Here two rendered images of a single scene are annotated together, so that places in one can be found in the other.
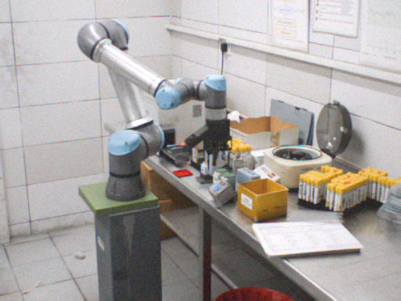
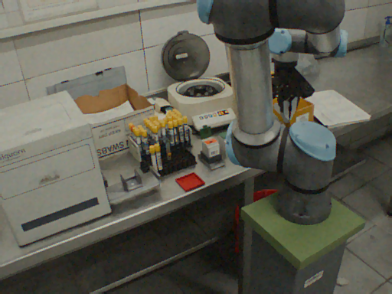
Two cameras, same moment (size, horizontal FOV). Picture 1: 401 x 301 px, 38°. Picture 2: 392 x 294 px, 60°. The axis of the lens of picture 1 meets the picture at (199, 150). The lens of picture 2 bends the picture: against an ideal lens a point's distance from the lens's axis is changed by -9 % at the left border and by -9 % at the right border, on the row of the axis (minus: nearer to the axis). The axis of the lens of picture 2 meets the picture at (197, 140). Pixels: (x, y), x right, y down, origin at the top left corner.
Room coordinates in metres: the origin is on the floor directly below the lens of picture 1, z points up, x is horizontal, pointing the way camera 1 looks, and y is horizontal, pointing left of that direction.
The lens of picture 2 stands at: (2.36, 1.00, 1.56)
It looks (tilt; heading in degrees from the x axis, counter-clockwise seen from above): 30 degrees down; 268
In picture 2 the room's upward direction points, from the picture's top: 4 degrees counter-clockwise
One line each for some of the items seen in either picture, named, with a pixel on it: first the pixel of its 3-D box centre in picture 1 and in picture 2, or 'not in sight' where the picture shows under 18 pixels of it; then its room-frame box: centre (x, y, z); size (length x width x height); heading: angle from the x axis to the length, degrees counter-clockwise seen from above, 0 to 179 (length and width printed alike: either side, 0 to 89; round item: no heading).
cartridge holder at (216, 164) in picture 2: (207, 176); (210, 156); (2.28, -0.03, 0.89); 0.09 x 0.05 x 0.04; 114
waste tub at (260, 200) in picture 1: (261, 199); (290, 114); (1.95, -0.22, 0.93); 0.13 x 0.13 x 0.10; 28
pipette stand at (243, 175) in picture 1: (248, 184); not in sight; (2.10, -0.19, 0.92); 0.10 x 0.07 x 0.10; 29
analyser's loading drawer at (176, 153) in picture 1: (172, 150); (125, 185); (2.55, 0.12, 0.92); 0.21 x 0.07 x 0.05; 26
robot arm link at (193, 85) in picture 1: (187, 90); (285, 37); (2.06, 0.04, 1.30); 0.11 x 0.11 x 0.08; 62
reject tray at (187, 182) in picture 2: (182, 173); (190, 181); (2.36, 0.07, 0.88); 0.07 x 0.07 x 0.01; 26
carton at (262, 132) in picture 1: (258, 139); (112, 119); (2.63, -0.27, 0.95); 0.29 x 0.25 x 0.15; 116
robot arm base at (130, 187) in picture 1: (124, 181); (305, 191); (2.06, 0.28, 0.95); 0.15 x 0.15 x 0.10
